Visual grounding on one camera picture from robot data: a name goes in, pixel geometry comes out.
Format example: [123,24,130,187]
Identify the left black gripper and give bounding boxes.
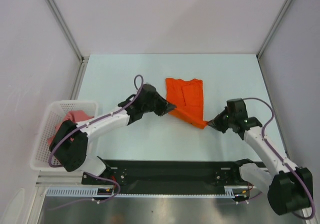
[142,93,176,117]

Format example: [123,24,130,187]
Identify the orange t shirt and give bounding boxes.
[165,78,208,129]

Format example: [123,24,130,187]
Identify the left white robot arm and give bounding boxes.
[49,84,176,184]

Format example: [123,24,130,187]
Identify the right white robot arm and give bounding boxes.
[208,98,316,220]

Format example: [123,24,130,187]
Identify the pink t shirt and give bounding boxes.
[47,110,94,146]

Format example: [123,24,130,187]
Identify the white plastic basket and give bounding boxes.
[29,100,99,172]

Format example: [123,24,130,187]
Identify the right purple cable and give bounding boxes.
[234,97,316,220]

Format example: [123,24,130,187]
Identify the purple cable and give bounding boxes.
[234,97,316,220]
[47,75,145,211]

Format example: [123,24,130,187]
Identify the white cable duct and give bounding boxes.
[46,185,252,198]

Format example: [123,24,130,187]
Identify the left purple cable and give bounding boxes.
[47,75,145,211]

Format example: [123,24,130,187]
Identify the left aluminium frame post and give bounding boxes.
[45,0,89,99]

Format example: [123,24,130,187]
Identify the aluminium frame post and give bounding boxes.
[256,0,294,62]
[45,0,89,99]

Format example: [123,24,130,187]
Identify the aluminium frame rail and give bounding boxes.
[36,175,82,186]

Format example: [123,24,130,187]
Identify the right aluminium frame post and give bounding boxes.
[256,0,294,62]

